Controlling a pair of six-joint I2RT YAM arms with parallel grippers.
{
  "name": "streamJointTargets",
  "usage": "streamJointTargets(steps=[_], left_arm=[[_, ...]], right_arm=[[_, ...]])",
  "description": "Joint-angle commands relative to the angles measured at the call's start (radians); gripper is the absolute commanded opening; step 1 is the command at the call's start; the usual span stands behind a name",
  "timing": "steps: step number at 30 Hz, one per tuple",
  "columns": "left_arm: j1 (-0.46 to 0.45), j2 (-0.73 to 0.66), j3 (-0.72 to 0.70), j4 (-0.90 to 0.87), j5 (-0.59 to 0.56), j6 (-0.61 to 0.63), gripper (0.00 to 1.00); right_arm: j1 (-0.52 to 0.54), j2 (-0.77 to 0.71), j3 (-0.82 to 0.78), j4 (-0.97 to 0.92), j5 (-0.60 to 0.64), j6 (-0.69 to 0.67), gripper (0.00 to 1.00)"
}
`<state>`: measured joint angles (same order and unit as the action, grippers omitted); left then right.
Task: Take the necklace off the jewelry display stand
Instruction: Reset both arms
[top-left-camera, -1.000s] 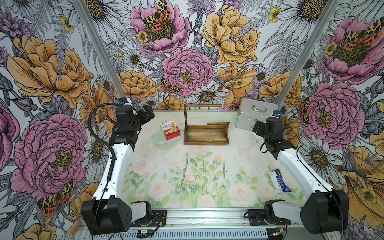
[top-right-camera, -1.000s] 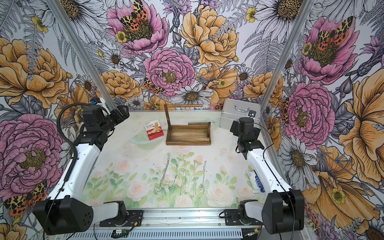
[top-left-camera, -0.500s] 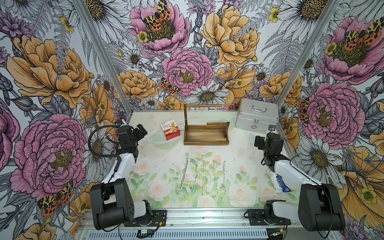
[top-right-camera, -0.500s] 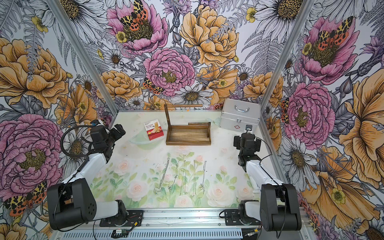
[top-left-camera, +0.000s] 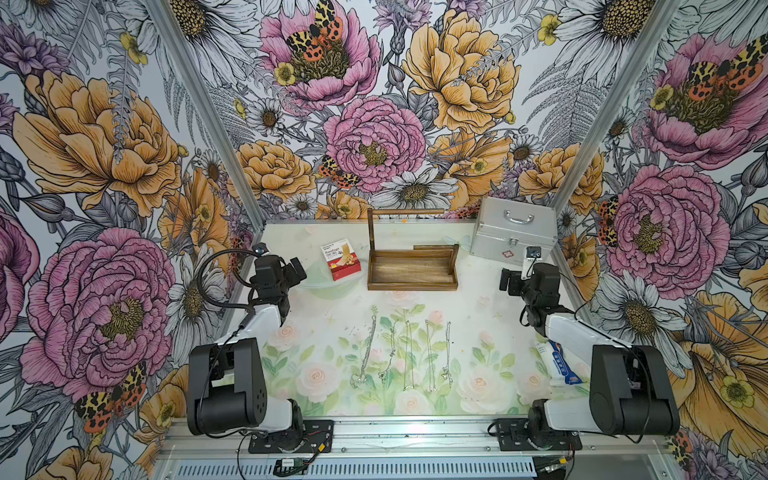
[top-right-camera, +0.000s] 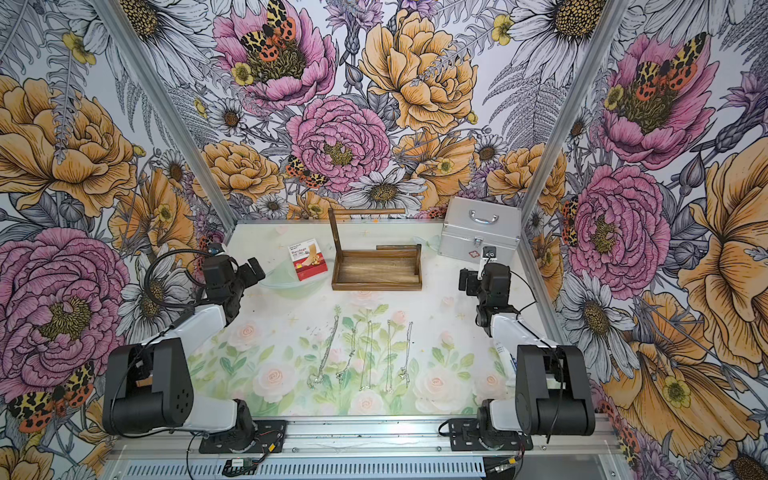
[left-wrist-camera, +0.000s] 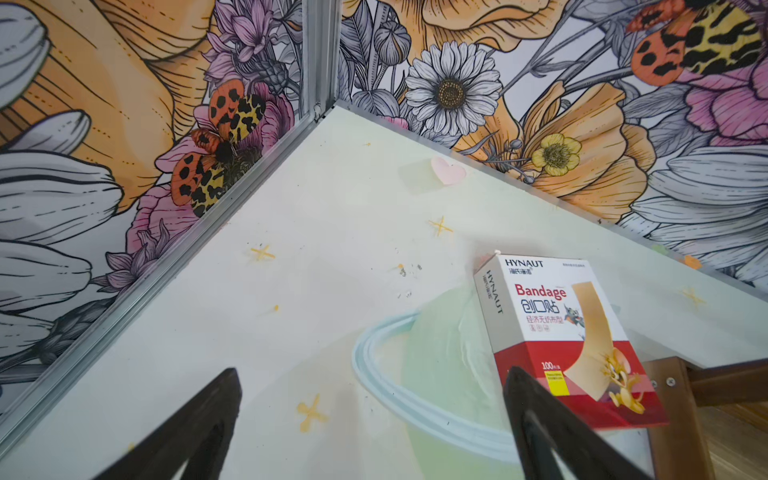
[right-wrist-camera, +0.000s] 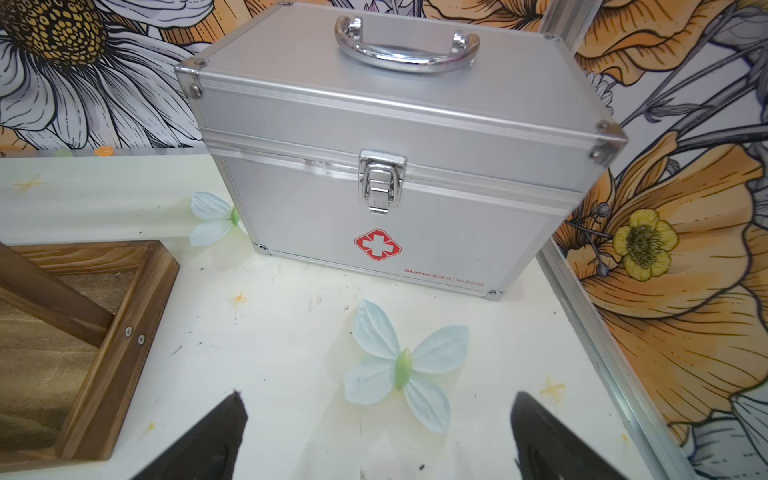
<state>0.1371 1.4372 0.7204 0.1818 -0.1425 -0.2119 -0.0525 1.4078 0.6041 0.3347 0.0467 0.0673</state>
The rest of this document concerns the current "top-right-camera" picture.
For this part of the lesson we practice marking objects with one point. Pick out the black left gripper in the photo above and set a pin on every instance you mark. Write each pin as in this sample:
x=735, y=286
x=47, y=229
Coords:
x=251, y=279

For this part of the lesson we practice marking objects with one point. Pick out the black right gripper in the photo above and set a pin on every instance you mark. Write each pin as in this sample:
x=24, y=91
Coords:
x=471, y=283

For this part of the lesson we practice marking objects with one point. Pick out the wooden jewelry display stand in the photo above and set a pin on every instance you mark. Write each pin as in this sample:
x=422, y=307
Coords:
x=385, y=268

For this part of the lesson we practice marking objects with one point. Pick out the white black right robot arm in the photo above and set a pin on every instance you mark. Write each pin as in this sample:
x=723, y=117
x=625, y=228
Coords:
x=552, y=395

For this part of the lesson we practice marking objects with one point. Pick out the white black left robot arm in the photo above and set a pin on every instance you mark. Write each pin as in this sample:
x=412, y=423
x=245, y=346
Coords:
x=148, y=387

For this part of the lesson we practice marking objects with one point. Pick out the silver metal first-aid case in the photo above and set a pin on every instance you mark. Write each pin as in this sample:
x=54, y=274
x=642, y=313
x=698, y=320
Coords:
x=471, y=225

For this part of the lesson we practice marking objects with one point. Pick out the red white small box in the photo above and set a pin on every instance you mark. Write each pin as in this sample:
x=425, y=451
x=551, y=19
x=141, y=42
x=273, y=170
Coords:
x=307, y=259

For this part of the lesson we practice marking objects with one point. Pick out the white blue tube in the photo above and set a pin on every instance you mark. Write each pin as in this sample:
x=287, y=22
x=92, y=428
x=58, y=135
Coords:
x=506, y=359

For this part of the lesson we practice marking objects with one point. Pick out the small green circuit board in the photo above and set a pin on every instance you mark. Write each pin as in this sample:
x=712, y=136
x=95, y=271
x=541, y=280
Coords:
x=236, y=467

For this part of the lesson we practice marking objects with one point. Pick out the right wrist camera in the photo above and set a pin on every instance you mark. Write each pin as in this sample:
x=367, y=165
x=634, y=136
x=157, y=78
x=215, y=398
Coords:
x=489, y=253

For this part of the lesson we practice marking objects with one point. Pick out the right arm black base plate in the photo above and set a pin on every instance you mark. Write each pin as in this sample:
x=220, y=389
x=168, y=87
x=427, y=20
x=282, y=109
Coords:
x=470, y=434

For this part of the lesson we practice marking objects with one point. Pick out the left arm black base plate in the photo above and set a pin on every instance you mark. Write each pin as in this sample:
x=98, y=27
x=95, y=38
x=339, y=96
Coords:
x=258, y=437

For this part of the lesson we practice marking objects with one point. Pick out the aluminium front rail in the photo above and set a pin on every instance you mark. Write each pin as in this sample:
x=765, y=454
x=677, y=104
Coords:
x=370, y=447

